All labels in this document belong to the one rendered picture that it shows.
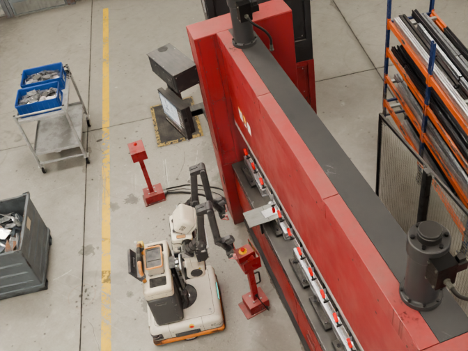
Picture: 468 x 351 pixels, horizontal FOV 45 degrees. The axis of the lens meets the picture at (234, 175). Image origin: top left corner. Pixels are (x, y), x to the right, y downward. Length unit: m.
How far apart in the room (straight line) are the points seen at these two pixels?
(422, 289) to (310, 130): 1.37
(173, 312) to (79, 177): 2.78
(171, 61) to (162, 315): 2.22
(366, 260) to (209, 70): 2.51
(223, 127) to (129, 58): 4.17
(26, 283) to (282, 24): 3.54
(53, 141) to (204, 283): 3.01
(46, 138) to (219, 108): 3.07
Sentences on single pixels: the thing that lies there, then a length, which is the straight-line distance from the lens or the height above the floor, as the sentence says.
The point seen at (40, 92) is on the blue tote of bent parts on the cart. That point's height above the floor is 0.97.
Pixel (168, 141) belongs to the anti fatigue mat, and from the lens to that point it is 7.36.
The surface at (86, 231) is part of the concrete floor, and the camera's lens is 6.65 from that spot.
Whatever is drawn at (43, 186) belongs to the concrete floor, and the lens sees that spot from 7.44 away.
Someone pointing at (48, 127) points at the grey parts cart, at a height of 0.33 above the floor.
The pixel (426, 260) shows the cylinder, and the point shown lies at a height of 2.67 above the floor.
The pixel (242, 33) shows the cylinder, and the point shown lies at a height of 2.42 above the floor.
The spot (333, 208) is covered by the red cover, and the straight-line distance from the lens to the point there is 3.16.
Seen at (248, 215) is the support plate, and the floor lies 1.00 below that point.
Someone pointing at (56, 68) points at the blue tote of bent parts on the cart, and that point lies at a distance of 7.64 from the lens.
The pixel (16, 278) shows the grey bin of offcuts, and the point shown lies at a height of 0.31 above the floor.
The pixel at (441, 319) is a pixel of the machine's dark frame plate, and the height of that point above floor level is 2.30.
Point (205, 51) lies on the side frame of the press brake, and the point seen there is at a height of 2.16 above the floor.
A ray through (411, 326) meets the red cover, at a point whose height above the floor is 2.30.
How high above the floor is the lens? 4.67
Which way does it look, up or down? 44 degrees down
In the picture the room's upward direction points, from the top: 11 degrees counter-clockwise
